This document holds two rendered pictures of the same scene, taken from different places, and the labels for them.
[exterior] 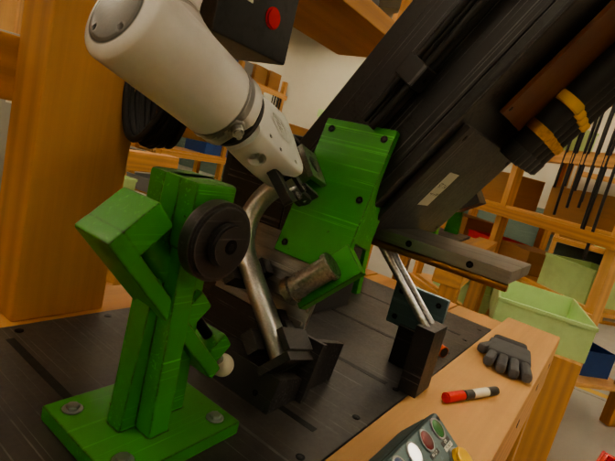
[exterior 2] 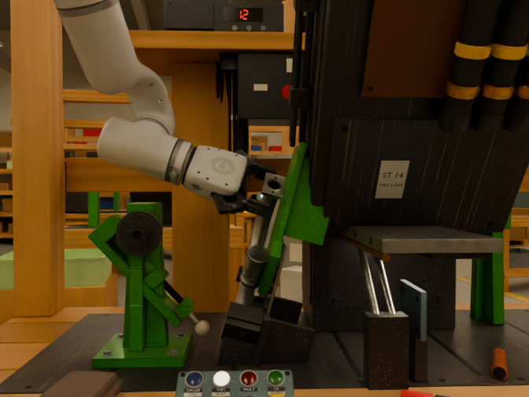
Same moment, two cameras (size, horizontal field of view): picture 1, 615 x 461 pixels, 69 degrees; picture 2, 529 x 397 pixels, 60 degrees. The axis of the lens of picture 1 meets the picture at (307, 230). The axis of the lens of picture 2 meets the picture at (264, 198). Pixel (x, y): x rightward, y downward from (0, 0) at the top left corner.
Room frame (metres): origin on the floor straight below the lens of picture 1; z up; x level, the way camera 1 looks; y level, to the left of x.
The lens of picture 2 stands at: (0.12, -0.67, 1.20)
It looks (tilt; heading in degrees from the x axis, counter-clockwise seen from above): 1 degrees down; 54
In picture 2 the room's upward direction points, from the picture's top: straight up
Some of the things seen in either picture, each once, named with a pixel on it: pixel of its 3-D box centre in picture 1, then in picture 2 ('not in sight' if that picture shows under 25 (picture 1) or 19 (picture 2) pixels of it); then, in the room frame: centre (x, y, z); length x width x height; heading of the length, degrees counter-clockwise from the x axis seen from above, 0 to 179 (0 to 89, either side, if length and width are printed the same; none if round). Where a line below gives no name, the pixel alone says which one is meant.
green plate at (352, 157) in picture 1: (346, 195); (303, 202); (0.65, -0.04, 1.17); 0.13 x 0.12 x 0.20; 146
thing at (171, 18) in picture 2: not in sight; (197, 19); (0.63, 0.31, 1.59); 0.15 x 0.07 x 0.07; 146
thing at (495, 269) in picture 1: (401, 237); (394, 235); (0.76, -0.16, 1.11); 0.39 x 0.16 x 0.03; 56
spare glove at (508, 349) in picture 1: (503, 354); not in sight; (0.89, -0.46, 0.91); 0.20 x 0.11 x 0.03; 156
